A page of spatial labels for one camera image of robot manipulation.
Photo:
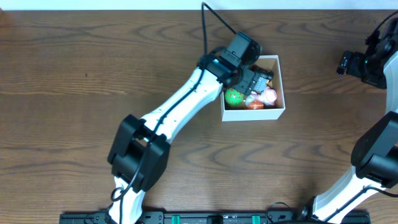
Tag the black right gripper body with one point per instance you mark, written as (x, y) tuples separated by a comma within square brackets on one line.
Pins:
[(357, 68)]

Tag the grey and yellow toy truck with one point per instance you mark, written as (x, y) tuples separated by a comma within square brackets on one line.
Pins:
[(264, 77)]

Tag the green ball with red numbers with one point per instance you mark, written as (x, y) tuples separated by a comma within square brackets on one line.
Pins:
[(233, 98)]

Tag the pink and white duck figure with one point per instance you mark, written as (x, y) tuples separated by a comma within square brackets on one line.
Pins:
[(268, 97)]

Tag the orange round plastic toy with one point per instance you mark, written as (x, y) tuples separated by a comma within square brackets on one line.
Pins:
[(255, 105)]

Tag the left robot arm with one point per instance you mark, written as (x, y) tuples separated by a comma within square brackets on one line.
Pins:
[(141, 147)]

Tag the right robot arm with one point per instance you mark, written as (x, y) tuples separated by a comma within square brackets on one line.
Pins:
[(374, 157)]

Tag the white cardboard box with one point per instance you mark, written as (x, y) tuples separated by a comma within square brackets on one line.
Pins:
[(269, 62)]

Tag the black mounting rail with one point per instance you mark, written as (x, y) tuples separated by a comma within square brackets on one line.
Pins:
[(272, 216)]

